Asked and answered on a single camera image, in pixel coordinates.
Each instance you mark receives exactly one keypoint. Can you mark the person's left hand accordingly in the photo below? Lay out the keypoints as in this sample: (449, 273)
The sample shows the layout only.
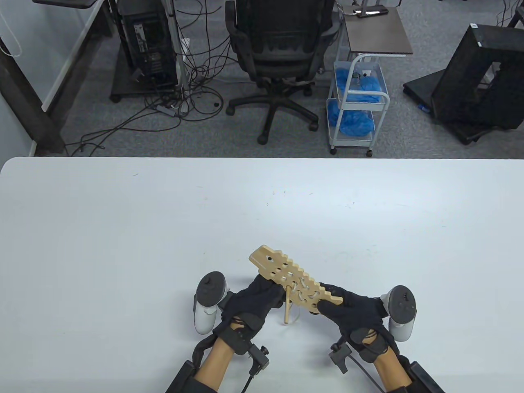
(249, 305)

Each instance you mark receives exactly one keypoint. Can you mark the person's right hand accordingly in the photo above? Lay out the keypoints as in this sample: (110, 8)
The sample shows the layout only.
(356, 315)

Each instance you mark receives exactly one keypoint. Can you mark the wooden lacing needle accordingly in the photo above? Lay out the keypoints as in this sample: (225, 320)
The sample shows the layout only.
(287, 307)

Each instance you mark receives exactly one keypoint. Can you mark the wooden crocodile lacing toy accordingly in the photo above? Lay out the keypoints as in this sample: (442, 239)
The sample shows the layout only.
(262, 258)

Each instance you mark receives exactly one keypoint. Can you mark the black forearm sensor pack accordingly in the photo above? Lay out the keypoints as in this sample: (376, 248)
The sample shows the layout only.
(425, 378)
(182, 378)

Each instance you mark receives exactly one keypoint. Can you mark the person's right forearm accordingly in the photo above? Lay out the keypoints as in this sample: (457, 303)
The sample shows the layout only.
(391, 370)

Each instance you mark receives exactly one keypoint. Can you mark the person's left forearm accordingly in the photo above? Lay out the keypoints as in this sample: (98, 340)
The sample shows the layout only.
(215, 364)

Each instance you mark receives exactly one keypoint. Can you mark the grey and white controller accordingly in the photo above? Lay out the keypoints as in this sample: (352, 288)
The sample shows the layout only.
(208, 294)
(403, 305)

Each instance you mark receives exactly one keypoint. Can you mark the blue plastic bag pile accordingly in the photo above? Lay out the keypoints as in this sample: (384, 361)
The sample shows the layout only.
(368, 86)
(352, 123)

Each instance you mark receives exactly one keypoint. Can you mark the white utility cart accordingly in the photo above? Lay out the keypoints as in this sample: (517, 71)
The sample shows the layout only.
(380, 98)

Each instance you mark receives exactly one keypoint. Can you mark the black wheeled platform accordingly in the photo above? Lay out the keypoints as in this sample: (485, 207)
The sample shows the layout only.
(421, 88)

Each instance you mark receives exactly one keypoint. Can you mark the black office chair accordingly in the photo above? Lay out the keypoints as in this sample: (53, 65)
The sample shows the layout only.
(282, 49)

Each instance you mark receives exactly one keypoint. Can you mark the white power strip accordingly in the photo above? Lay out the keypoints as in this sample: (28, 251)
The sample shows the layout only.
(185, 45)

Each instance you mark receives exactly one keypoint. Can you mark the brown side table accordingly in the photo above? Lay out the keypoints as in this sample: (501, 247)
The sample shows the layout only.
(376, 37)

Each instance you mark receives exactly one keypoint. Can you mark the black computer tower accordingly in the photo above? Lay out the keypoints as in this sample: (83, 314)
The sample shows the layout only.
(147, 45)

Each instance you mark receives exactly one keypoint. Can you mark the black phone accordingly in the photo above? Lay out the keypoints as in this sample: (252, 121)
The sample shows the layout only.
(370, 13)

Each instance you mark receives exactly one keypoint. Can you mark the white panel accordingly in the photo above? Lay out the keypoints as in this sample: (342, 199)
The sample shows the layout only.
(69, 61)

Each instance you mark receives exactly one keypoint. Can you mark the black monitor stand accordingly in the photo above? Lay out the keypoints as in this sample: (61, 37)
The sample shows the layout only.
(65, 2)

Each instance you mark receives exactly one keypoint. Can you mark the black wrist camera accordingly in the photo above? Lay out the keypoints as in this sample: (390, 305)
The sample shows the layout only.
(260, 360)
(339, 356)

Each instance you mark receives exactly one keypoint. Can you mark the black open frame box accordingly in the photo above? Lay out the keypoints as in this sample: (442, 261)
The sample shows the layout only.
(462, 82)

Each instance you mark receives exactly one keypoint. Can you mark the silver aluminium post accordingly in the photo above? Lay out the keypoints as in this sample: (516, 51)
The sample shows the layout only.
(177, 41)

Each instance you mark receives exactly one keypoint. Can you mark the dark desk frame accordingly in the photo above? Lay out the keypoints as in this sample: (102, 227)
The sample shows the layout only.
(24, 102)

